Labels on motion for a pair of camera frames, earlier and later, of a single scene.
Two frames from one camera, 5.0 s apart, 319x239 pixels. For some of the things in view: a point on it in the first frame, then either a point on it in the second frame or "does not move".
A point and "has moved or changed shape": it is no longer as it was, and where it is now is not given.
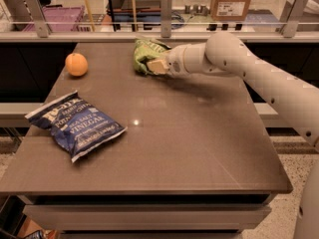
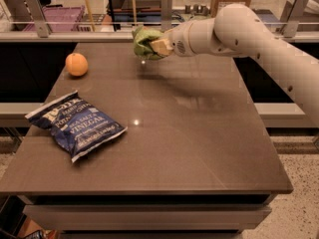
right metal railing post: (292, 12) does not move
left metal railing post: (37, 15) does not move
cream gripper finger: (158, 67) -> (161, 47)
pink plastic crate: (64, 19) does not move
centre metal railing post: (165, 13) does not move
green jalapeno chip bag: (144, 50) has moved or changed shape
